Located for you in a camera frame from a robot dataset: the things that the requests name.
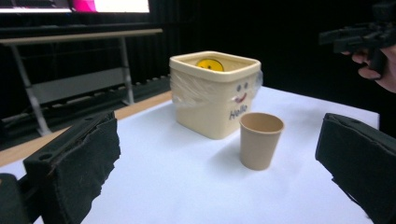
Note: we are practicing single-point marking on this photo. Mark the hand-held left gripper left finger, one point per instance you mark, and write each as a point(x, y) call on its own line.
point(71, 168)

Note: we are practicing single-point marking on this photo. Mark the yellow ball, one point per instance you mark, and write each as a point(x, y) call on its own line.
point(210, 65)

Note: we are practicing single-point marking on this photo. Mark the cream square plastic bin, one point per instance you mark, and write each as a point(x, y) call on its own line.
point(214, 99)

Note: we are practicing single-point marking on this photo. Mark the grey metal frame table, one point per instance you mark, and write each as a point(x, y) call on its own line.
point(74, 77)

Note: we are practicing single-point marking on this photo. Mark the clear plastic bag liner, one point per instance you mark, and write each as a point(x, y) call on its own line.
point(190, 90)

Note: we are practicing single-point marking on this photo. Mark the beige paper cup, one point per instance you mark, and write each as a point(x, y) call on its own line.
point(258, 146)

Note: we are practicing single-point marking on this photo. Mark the white table cover sheet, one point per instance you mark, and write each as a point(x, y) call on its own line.
point(193, 174)

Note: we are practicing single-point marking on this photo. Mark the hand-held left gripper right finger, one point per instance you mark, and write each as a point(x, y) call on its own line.
point(361, 158)

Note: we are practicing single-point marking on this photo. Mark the lit monitor screen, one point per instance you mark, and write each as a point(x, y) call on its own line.
point(74, 5)

